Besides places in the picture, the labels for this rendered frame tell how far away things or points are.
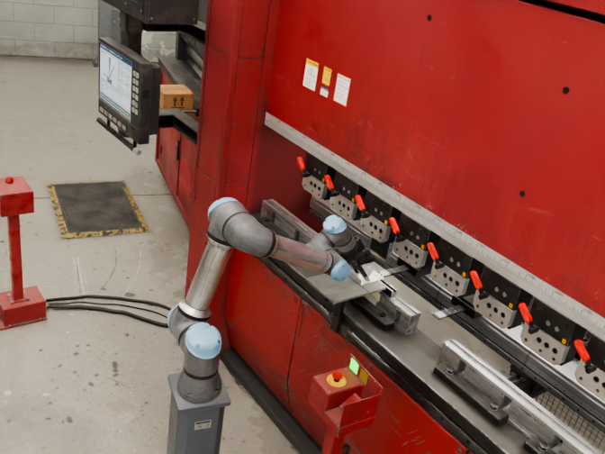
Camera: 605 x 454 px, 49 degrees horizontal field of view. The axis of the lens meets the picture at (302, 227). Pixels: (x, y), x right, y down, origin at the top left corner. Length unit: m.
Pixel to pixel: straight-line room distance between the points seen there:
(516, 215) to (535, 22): 0.56
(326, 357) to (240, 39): 1.39
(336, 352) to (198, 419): 0.71
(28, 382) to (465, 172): 2.37
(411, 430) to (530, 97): 1.25
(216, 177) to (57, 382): 1.30
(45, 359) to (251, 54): 1.89
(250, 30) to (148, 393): 1.82
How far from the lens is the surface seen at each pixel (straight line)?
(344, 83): 2.66
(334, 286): 2.58
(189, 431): 2.39
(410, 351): 2.55
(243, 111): 3.06
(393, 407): 2.60
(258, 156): 3.19
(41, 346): 3.83
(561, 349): 2.15
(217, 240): 2.17
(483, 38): 2.19
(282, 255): 2.15
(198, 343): 2.20
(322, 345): 2.85
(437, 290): 2.79
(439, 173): 2.32
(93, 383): 3.58
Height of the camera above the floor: 2.34
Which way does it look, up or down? 27 degrees down
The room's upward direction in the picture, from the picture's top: 9 degrees clockwise
